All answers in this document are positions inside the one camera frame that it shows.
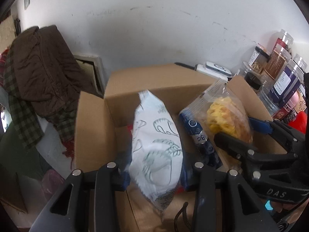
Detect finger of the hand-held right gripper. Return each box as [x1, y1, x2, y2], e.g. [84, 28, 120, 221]
[214, 132, 296, 161]
[249, 117, 306, 150]

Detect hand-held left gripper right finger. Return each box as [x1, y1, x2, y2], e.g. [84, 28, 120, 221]
[180, 162, 280, 232]

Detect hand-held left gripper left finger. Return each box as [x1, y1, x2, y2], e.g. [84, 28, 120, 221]
[30, 162, 131, 232]

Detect clear packet of yellow crackers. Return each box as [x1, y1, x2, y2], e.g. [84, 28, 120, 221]
[186, 78, 254, 144]

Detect blue tube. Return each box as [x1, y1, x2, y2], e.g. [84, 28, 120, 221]
[179, 107, 224, 170]

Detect white leaf-print snack packet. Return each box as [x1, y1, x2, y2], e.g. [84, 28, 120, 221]
[128, 90, 183, 212]

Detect cardboard box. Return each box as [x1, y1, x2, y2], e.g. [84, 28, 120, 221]
[74, 63, 289, 232]

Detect person's right hand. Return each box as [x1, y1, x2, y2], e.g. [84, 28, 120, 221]
[272, 199, 301, 220]

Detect wide clear spice jar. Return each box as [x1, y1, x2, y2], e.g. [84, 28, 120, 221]
[259, 87, 282, 115]

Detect red canister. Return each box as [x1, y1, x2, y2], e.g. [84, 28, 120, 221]
[288, 112, 308, 134]

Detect pink bottle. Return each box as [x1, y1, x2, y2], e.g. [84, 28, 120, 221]
[281, 90, 304, 113]

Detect clear jar with blue label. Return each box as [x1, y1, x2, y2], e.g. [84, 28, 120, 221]
[270, 59, 305, 107]

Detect empty clear jar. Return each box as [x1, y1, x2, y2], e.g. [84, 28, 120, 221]
[238, 61, 254, 78]

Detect clear jar with brown label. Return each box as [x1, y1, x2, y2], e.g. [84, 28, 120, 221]
[264, 44, 291, 80]

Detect clear jar with seeds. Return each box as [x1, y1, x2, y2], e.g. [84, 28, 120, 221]
[249, 45, 269, 73]

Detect dark red plastic bag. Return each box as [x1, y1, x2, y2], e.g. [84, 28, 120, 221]
[42, 169, 65, 201]

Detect clear jar with clear lid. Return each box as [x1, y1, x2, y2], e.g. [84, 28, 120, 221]
[292, 54, 307, 70]

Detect white electronic device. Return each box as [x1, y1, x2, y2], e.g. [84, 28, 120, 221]
[195, 61, 233, 79]

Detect white printed cloth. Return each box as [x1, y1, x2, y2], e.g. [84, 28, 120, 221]
[36, 123, 75, 172]

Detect tall clear jar red contents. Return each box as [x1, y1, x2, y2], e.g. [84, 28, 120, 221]
[273, 29, 294, 51]

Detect dark green chair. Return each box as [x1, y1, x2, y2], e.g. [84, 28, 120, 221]
[0, 126, 49, 174]

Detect green plaid cloth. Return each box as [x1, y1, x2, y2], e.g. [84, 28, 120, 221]
[2, 53, 78, 150]

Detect brown quilted jacket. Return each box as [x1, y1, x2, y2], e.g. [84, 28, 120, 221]
[10, 25, 97, 116]

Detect black cord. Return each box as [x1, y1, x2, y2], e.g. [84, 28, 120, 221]
[174, 202, 189, 232]

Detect white framed wall panel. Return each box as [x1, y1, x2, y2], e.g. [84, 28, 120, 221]
[72, 54, 107, 95]

